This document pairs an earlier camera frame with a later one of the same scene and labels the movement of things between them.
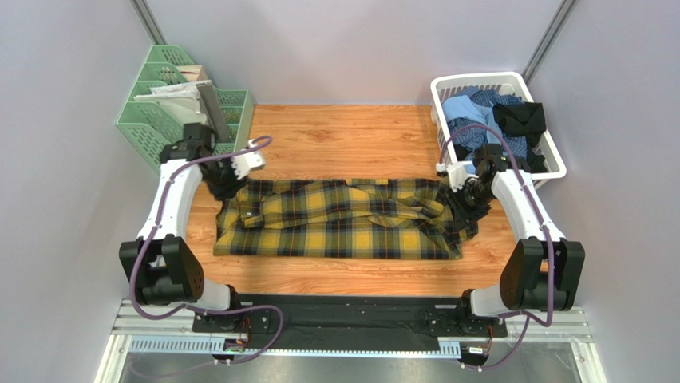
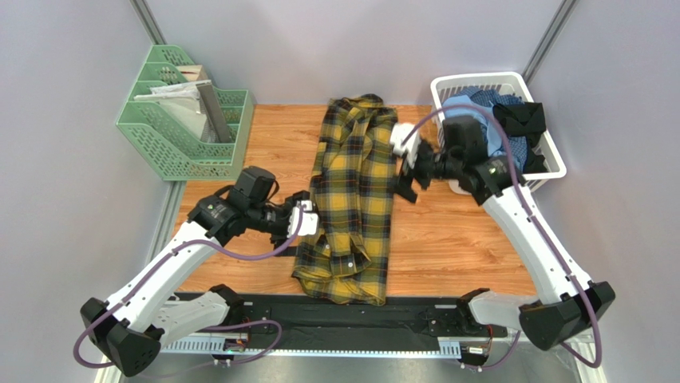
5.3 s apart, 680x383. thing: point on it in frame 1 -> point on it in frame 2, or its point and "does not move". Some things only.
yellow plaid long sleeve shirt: (341, 217) -> (346, 256)
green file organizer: (146, 124) does not move
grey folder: (212, 105) does not move
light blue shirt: (461, 106) does not move
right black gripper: (462, 211) -> (421, 168)
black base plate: (432, 316) does not move
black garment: (525, 120) does not move
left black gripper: (232, 187) -> (280, 239)
